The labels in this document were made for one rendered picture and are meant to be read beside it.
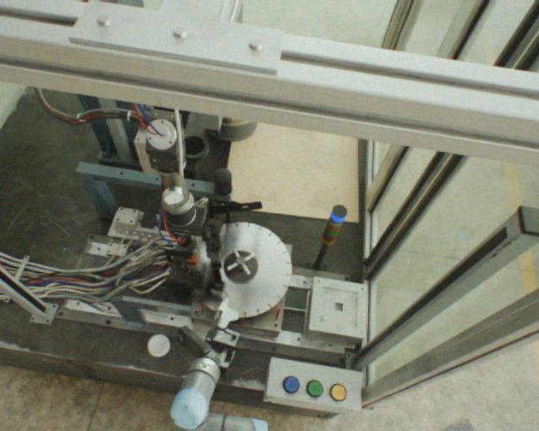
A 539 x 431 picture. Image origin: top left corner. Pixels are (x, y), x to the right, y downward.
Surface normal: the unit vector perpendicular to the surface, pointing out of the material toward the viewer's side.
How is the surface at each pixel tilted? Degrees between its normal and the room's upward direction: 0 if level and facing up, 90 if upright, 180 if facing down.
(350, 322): 0
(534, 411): 0
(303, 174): 0
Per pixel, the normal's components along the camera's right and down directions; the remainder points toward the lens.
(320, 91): -0.15, 0.85
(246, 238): 0.07, -0.50
